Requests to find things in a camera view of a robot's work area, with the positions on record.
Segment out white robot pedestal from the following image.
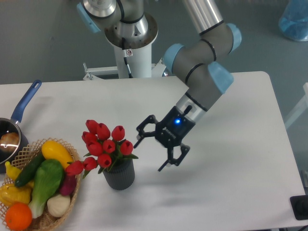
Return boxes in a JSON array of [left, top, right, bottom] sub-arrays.
[[83, 13, 168, 80]]

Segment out brown bread in pan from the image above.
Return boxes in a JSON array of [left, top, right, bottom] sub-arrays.
[[0, 132, 19, 153]]

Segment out red tulip bouquet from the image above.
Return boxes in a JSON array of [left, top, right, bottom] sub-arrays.
[[65, 119, 138, 177]]

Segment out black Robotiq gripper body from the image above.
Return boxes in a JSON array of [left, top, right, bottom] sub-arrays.
[[155, 105, 195, 148]]

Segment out black device at edge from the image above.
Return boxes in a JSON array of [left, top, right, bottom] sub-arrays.
[[290, 195, 308, 220]]

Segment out dark green cucumber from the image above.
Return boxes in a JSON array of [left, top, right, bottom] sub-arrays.
[[14, 152, 45, 187]]

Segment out yellow banana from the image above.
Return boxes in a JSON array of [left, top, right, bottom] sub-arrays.
[[5, 161, 34, 189]]

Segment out dark grey ribbed vase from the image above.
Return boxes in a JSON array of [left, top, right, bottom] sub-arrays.
[[103, 159, 135, 190]]

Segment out woven wicker basket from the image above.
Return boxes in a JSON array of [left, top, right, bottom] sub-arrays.
[[11, 138, 81, 231]]

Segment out yellow squash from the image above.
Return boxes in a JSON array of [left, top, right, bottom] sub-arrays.
[[41, 140, 74, 169]]

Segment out orange fruit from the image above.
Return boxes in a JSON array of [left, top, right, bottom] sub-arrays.
[[5, 203, 32, 231]]

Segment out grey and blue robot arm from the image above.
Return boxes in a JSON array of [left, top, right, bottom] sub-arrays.
[[77, 0, 242, 166]]

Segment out green bok choy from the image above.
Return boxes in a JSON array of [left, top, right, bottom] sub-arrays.
[[28, 159, 64, 219]]

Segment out white frame at right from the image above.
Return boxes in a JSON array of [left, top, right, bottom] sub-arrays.
[[284, 82, 308, 130]]

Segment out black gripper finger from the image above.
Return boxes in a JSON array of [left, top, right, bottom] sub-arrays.
[[133, 114, 159, 149], [157, 143, 191, 172]]

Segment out yellow corn cob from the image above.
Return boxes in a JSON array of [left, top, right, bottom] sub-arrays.
[[0, 183, 32, 207]]

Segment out blue handled saucepan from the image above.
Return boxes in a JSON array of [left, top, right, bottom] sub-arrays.
[[0, 80, 42, 174]]

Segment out white garlic bulb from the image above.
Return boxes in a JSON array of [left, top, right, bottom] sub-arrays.
[[47, 194, 70, 218]]

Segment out purple red radish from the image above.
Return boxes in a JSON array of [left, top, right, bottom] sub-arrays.
[[59, 175, 77, 196]]

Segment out blue plastic bag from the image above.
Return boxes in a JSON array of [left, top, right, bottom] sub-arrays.
[[278, 0, 308, 42]]

